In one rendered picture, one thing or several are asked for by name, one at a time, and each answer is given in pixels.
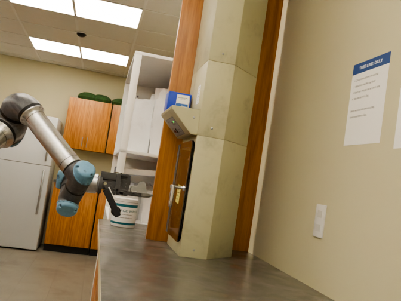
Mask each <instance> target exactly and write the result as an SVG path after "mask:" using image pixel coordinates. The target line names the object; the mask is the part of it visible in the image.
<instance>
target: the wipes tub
mask: <svg viewBox="0 0 401 301"><path fill-rule="evenodd" d="M114 200H115V203H116V205H117V207H119V208H120V209H121V212H120V214H121V215H120V216H118V217H114V216H113V215H112V216H111V221H110V224H111V225H112V226H117V227H122V228H134V226H135V220H136V215H137V209H138V200H137V199H132V198H125V197H119V196H115V197H114Z"/></svg>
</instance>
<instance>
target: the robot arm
mask: <svg viewBox="0 0 401 301"><path fill-rule="evenodd" d="M28 127H29V129H30V130H31V132H32V133H33V134H34V135H35V137H36V138H37V139H38V141H39V142H40V143H41V145H42V146H43V147H44V149H45V150H46V151H47V152H48V154H49V155H50V157H51V158H52V159H53V160H54V162H55V163H56V164H57V166H58V167H59V168H60V170H59V171H58V174H57V180H56V188H58V189H60V193H59V196H58V201H57V207H56V210H57V212H58V214H59V215H61V216H64V217H72V216H74V215H75V214H76V213H77V211H78V208H79V203H80V201H81V199H82V197H83V195H84V194H85V193H86V192H88V193H92V194H96V192H97V193H98V194H100V193H101V189H102V188H104V189H105V190H103V192H104V195H105V197H106V199H107V202H108V203H109V205H110V208H111V214H112V215H113V216H114V217H118V216H120V215H121V214H120V212H121V209H120V208H119V207H117V205H116V203H115V200H114V198H113V196H112V194H113V195H121V196H137V197H143V198H150V197H151V196H153V194H149V193H147V191H146V184H145V182H139V184H138V185H137V186H131V187H130V191H129V186H130V184H131V181H130V180H131V176H130V175H129V174H122V173H119V172H114V173H110V172H105V171H101V175H100V176H99V174H96V173H95V167H94V166H93V165H92V164H91V163H89V162H88V161H81V160H80V158H79V157H78V156H77V154H75V152H74V151H73V149H72V148H71V147H70V146H69V144H68V143H67V141H65V139H64V138H63V136H62V135H61V134H60V133H59V132H58V130H57V129H56V128H55V126H54V125H53V124H52V122H51V121H50V120H49V119H48V117H47V116H46V115H45V114H44V108H43V107H42V105H41V104H40V102H38V101H37V99H35V98H34V97H32V96H30V95H28V94H25V93H14V94H10V95H9V96H7V97H6V98H5V99H4V101H3V102H2V105H1V107H0V149H1V148H8V147H14V146H17V145H18V144H19V143H20V142H21V141H22V140H23V138H24V136H25V134H26V130H27V128H28ZM104 182H106V183H107V185H104ZM108 187H110V189H109V188H108ZM110 190H111V191H110ZM135 191H136V192H135ZM111 192H112V193H111Z"/></svg>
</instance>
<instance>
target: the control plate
mask: <svg viewBox="0 0 401 301"><path fill-rule="evenodd" d="M173 121H174V122H173ZM166 122H167V123H168V125H169V126H170V127H171V129H172V130H173V131H174V130H175V128H176V130H177V129H180V130H178V132H179V133H177V132H176V133H175V135H176V136H177V137H178V136H180V135H183V134H184V132H183V130H182V129H181V128H180V126H179V125H178V124H177V122H176V121H175V119H174V118H173V117H170V118H169V119H167V120H166ZM172 123H173V124H172Z"/></svg>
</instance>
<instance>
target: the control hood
mask: <svg viewBox="0 0 401 301"><path fill-rule="evenodd" d="M200 113H201V111H200V110H199V109H192V108H189V107H182V106H176V105H172V106H171V107H169V108H168V109H167V110H166V111H165V112H163V113H162V114H161V117H162V118H163V119H164V121H165V122H166V120H167V119H169V118H170V117H173V118H174V119H175V121H176V122H177V124H178V125H179V126H180V128H181V129H182V130H183V132H184V134H183V135H180V136H178V137H177V136H176V135H175V136H176V138H178V139H182V140H183V139H186V138H188V137H191V136H195V135H197V133H198V125H199V118H200ZM166 123H167V122H166ZM167 125H168V123H167ZM168 126H169V125H168ZM169 128H170V129H171V127H170V126H169ZM171 130H172V129H171ZM172 132H173V130H172ZM173 133H174V132H173ZM174 134H175V133H174Z"/></svg>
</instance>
